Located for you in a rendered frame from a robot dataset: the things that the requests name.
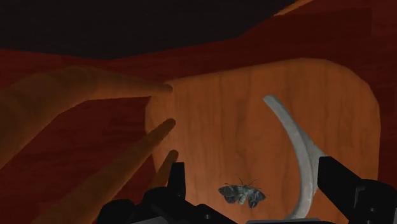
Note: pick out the grey moth figure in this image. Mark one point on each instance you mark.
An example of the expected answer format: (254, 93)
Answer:
(242, 195)

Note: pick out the grey curved crescent piece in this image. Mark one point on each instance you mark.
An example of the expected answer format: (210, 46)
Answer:
(305, 164)

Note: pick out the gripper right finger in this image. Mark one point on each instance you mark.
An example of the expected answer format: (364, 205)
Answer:
(369, 198)

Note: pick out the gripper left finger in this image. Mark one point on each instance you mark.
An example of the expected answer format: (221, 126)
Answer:
(161, 206)

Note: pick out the orange wooden chair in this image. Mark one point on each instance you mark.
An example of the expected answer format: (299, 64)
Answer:
(229, 124)

